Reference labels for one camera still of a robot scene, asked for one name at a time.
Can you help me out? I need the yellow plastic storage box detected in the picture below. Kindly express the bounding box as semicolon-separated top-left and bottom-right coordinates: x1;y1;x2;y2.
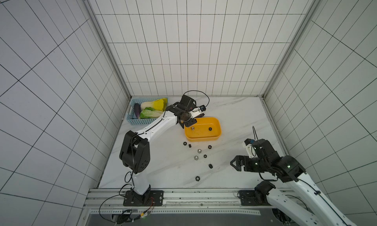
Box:
184;117;222;142

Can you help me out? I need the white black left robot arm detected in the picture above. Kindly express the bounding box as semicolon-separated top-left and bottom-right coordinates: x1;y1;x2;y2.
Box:
119;95;206;206

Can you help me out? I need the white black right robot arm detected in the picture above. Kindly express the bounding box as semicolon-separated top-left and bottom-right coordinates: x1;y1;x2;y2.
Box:
230;139;354;226

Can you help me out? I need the yellow toy cabbage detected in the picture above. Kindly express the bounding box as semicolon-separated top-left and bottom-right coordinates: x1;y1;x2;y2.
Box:
140;98;168;111

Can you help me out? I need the green toy cabbage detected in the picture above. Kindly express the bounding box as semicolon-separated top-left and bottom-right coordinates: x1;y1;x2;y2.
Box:
139;107;164;119

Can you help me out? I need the blue plastic basket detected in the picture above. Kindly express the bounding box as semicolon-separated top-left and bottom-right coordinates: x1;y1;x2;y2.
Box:
127;97;163;126

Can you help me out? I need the purple toy eggplant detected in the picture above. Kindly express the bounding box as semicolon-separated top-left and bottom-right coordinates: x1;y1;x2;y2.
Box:
133;103;142;119

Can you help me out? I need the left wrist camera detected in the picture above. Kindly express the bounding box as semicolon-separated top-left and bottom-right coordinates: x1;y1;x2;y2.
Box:
189;105;206;118

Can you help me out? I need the aluminium mounting rail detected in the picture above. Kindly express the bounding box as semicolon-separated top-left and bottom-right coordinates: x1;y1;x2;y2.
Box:
77;187;325;226

